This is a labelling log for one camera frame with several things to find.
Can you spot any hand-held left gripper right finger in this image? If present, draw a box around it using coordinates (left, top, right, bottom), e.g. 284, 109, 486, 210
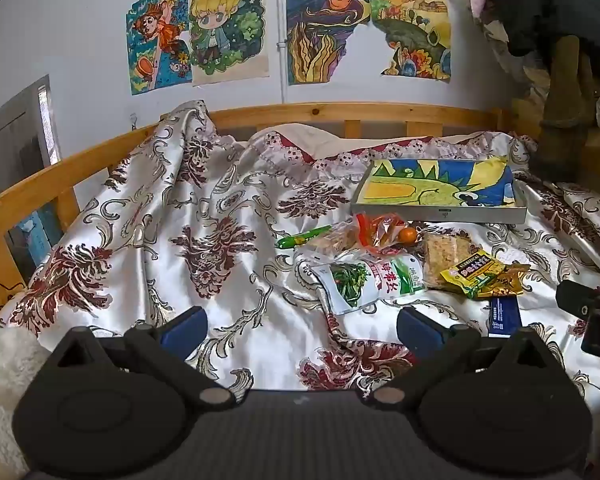
367, 305, 556, 411

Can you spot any blue white card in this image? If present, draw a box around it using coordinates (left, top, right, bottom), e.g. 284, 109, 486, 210
491, 296, 522, 338

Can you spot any orange snack bag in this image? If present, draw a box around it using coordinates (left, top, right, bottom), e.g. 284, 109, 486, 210
355, 212, 421, 256

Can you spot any blond cartoon child wall poster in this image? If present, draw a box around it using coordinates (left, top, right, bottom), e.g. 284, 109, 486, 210
186, 0, 271, 86

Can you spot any white wall pipe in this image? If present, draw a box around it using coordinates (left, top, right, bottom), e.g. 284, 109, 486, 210
275, 0, 287, 106

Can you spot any orange-haired girl wall poster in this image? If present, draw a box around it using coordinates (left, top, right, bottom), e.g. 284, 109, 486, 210
126, 0, 194, 96

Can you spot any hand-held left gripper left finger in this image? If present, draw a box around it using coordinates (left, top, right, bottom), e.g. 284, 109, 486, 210
50, 305, 237, 411

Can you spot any large clear cracker packet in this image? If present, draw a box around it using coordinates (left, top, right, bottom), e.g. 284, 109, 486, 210
420, 232, 483, 291

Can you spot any golden snack packet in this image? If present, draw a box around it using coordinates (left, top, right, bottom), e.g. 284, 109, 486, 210
485, 264, 531, 297

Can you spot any swirly night sky wall drawing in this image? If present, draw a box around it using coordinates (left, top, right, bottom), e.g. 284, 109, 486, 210
286, 0, 371, 86

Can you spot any grey door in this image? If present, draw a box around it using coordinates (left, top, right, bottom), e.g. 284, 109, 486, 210
0, 75, 63, 201

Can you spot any wooden bed frame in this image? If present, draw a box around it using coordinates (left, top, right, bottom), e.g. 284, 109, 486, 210
0, 50, 600, 326

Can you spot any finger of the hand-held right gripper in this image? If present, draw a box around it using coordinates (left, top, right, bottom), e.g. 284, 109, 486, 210
556, 280, 600, 319

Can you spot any small clear cracker packet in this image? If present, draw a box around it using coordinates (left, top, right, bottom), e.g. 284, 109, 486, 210
300, 220, 361, 261

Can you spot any yellow snack packet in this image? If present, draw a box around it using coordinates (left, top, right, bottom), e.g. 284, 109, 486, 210
439, 250, 506, 300

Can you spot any grey tray with painted lining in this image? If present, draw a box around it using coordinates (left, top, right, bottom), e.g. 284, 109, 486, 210
350, 157, 528, 224

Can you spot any green snack stick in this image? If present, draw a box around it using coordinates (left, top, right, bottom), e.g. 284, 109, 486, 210
275, 225, 333, 250

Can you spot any green white vegetable snack packet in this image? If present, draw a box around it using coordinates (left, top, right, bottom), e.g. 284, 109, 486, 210
310, 252, 426, 316

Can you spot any white fluffy plush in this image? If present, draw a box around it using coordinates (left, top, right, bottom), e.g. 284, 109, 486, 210
0, 322, 51, 480

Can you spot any floral satin blanket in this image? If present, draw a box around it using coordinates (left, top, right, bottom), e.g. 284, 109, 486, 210
0, 100, 600, 480

